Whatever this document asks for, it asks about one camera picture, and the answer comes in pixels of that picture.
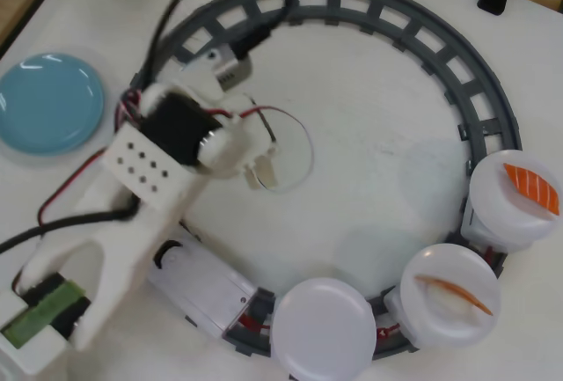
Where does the round blue dish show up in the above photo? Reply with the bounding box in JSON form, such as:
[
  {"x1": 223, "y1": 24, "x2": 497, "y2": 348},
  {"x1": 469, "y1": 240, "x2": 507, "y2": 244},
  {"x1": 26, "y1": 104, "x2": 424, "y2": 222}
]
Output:
[{"x1": 0, "y1": 51, "x2": 106, "y2": 157}]

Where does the red white gripper servo cable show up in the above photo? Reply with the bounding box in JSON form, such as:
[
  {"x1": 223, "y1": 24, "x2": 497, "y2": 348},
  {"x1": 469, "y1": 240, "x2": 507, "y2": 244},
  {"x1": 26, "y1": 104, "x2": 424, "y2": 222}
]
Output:
[{"x1": 215, "y1": 106, "x2": 316, "y2": 195}]

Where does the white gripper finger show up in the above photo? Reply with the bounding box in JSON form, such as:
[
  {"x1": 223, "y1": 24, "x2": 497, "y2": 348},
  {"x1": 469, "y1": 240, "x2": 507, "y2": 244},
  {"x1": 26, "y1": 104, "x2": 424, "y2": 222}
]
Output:
[
  {"x1": 260, "y1": 147, "x2": 282, "y2": 185},
  {"x1": 244, "y1": 163, "x2": 266, "y2": 191}
]

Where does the salmon nigiri sushi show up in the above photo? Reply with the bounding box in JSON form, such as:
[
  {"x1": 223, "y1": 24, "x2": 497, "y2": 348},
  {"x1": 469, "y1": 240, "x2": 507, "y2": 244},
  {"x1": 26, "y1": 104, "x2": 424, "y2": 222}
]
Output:
[{"x1": 503, "y1": 163, "x2": 560, "y2": 217}]

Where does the white Shinkansen carriage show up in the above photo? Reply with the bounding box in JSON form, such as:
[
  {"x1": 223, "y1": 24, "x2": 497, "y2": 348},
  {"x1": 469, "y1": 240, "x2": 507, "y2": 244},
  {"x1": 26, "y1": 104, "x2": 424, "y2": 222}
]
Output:
[
  {"x1": 459, "y1": 195, "x2": 490, "y2": 246},
  {"x1": 382, "y1": 286, "x2": 419, "y2": 349}
]

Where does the grey circular toy track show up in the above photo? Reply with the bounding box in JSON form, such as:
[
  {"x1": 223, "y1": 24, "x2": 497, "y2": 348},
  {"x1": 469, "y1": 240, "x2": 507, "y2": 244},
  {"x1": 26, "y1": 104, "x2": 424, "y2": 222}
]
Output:
[{"x1": 131, "y1": 0, "x2": 524, "y2": 358}]

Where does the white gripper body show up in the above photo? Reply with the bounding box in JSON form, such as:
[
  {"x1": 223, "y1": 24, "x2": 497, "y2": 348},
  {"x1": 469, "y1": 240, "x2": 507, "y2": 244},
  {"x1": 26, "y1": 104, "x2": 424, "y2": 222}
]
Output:
[{"x1": 197, "y1": 92, "x2": 282, "y2": 180}]

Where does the round white train plate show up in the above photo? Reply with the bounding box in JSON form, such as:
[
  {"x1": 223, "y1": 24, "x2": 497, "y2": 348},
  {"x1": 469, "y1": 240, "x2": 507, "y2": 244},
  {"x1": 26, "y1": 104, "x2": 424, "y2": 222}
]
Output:
[
  {"x1": 469, "y1": 150, "x2": 563, "y2": 253},
  {"x1": 398, "y1": 244, "x2": 502, "y2": 349},
  {"x1": 270, "y1": 277, "x2": 378, "y2": 376}
]

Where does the black camera cable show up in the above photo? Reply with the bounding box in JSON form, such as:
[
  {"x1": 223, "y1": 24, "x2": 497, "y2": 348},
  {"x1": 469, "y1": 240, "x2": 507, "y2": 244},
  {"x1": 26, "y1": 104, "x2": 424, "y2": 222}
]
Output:
[{"x1": 0, "y1": 0, "x2": 300, "y2": 255}]

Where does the white Shinkansen toy locomotive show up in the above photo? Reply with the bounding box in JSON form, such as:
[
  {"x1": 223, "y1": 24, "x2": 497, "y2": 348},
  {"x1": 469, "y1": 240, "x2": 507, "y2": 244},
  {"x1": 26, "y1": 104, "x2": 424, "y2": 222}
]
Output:
[{"x1": 147, "y1": 238, "x2": 259, "y2": 339}]

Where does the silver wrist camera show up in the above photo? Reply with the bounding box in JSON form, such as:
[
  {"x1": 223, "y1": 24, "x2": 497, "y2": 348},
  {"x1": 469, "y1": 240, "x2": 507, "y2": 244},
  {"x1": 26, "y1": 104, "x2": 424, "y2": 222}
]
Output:
[{"x1": 188, "y1": 44, "x2": 252, "y2": 91}]

